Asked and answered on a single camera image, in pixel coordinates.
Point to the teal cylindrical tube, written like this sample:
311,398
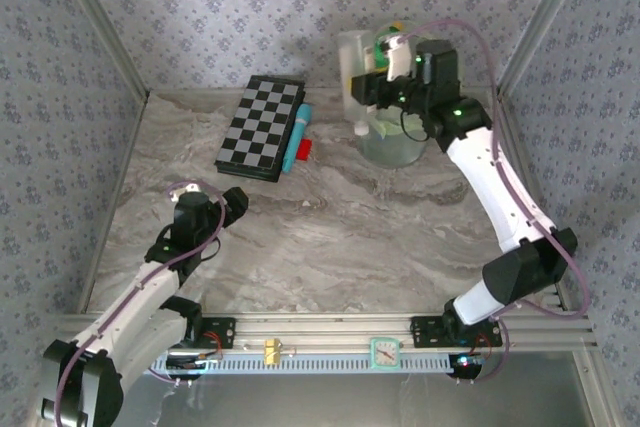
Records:
298,134

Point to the aluminium side rail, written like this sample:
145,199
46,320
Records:
116,197
527,172

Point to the green plastic soda bottle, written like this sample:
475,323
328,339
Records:
382,52

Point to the black grey folding chessboard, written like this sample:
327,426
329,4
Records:
260,127

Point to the small red plastic block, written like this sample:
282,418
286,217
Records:
303,149

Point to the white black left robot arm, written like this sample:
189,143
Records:
130,312

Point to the green bin with bag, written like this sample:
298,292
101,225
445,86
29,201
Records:
395,152

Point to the aluminium frame post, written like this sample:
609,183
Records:
104,22
540,22

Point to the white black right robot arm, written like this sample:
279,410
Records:
495,187

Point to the small brass block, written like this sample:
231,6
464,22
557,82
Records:
272,351

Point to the small teal clock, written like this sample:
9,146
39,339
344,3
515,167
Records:
385,353

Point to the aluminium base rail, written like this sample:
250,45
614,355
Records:
320,332

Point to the small circuit board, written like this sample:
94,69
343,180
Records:
185,364
465,362

